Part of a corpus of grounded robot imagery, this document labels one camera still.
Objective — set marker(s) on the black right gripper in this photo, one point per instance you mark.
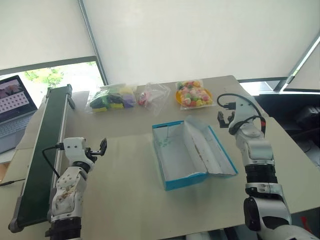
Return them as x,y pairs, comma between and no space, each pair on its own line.
225,125

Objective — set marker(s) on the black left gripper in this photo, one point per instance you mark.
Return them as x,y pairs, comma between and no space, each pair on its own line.
95,152

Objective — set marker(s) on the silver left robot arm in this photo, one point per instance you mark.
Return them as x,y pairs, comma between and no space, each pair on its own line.
67,192

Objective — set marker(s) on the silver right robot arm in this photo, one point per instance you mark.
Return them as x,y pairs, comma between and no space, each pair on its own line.
260,155

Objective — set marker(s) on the dark green conveyor belt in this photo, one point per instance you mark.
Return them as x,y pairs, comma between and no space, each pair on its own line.
43,155

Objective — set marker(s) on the blue cardboard box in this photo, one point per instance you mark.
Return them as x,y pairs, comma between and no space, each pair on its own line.
182,155

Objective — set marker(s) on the bag of colourful candies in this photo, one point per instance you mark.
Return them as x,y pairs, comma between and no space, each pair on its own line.
193,95

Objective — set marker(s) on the orange plate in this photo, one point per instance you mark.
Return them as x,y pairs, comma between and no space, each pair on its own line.
178,98

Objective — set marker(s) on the bag of coloured sponges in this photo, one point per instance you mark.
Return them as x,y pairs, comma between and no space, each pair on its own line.
112,100

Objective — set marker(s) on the clear bag with pink items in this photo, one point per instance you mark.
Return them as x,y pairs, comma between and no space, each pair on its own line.
150,98

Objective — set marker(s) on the black bag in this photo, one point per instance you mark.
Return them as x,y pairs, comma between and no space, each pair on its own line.
308,113

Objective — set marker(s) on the grey open laptop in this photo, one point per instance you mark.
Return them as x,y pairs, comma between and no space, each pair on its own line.
12,110

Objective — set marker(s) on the small red object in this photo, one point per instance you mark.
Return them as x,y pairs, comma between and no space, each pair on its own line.
306,225

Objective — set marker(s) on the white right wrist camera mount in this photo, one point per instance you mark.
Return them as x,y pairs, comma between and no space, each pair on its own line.
243,110

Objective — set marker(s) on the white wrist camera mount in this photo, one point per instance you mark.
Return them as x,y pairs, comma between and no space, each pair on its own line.
73,147
243,110

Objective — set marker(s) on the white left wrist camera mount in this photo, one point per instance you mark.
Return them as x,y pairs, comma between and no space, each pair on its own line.
73,147

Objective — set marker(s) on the dark window frame bar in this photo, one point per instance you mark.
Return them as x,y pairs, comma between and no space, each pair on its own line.
301,65

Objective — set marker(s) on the silver window frame post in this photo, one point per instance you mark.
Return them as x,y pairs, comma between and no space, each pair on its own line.
93,42

